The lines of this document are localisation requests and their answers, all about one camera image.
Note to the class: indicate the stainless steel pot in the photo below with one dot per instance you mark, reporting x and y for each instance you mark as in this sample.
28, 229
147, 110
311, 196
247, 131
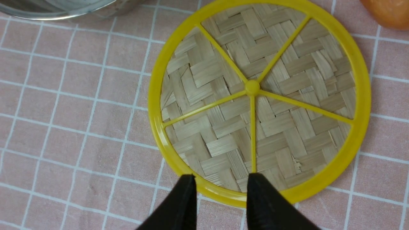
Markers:
74, 11

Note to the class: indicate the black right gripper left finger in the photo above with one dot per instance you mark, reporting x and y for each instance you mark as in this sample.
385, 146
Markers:
178, 211

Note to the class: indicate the pink checkered tablecloth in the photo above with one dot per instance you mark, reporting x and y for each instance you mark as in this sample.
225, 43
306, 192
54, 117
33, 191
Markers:
77, 151

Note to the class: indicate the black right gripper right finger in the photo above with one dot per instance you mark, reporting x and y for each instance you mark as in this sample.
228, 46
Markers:
267, 209

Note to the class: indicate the yellow bamboo steamer lid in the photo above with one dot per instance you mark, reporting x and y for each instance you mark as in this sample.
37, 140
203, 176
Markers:
277, 87

